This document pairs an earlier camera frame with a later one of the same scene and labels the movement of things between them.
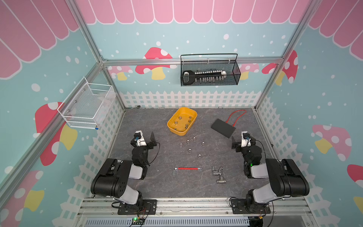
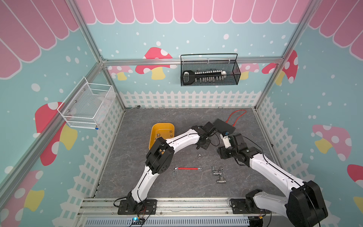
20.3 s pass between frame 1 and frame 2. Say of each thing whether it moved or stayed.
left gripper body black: moved
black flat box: stayed
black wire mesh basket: stayed
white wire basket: stayed
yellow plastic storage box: moved
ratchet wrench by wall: stayed
